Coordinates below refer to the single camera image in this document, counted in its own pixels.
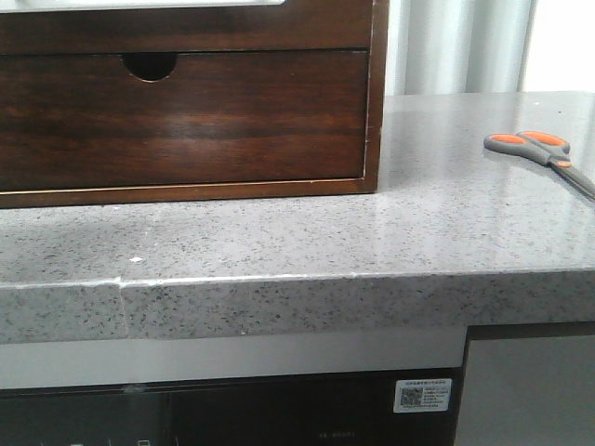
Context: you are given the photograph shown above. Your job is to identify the grey orange scissors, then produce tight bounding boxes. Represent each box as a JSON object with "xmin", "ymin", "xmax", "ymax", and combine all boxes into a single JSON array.
[{"xmin": 483, "ymin": 131, "xmax": 594, "ymax": 200}]

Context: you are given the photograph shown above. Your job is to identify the dark wooden drawer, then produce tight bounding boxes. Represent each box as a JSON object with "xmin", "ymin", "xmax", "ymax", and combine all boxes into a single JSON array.
[
  {"xmin": 1, "ymin": 1, "xmax": 374, "ymax": 55},
  {"xmin": 1, "ymin": 50, "xmax": 368, "ymax": 190}
]

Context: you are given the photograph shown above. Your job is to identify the dark wooden drawer cabinet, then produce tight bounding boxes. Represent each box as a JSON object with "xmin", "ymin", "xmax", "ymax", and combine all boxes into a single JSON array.
[{"xmin": 1, "ymin": 1, "xmax": 389, "ymax": 208}]

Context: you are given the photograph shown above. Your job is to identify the black glass built-in appliance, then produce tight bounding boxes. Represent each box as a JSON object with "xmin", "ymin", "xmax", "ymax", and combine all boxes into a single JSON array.
[{"xmin": 1, "ymin": 368, "xmax": 462, "ymax": 445}]

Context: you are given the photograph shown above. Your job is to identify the white QR code sticker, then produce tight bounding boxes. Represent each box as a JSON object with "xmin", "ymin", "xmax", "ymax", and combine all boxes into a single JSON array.
[{"xmin": 393, "ymin": 378, "xmax": 453, "ymax": 413}]

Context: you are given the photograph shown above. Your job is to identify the grey cabinet door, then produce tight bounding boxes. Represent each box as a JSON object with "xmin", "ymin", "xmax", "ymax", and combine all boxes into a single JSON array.
[{"xmin": 455, "ymin": 322, "xmax": 594, "ymax": 445}]

